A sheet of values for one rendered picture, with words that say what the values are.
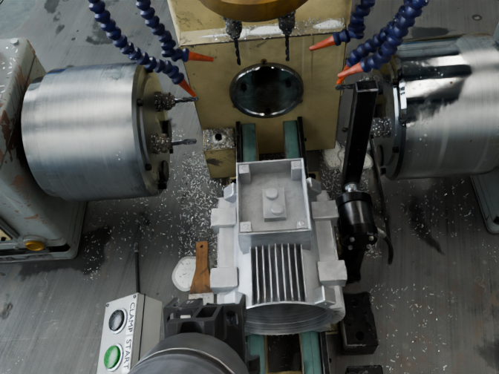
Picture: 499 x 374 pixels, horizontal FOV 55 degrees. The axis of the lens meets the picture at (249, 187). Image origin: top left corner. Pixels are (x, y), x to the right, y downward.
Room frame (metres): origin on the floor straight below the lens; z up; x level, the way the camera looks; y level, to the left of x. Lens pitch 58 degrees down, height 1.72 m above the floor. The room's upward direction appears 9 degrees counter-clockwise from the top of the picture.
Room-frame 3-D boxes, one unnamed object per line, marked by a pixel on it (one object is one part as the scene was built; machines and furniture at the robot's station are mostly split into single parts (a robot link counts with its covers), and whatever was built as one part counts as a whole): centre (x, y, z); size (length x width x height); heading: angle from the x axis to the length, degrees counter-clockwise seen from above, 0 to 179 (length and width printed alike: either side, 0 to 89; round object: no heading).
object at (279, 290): (0.31, -0.03, 1.02); 0.20 x 0.19 x 0.19; 174
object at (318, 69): (0.73, -0.07, 0.97); 0.30 x 0.11 x 0.34; 84
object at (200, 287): (0.37, 0.13, 0.80); 0.21 x 0.05 x 0.01; 175
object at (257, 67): (0.66, -0.06, 1.02); 0.15 x 0.02 x 0.15; 84
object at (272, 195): (0.35, -0.03, 1.11); 0.12 x 0.11 x 0.07; 174
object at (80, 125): (0.61, 0.30, 1.04); 0.37 x 0.25 x 0.25; 84
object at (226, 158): (0.65, 0.05, 0.86); 0.07 x 0.06 x 0.12; 84
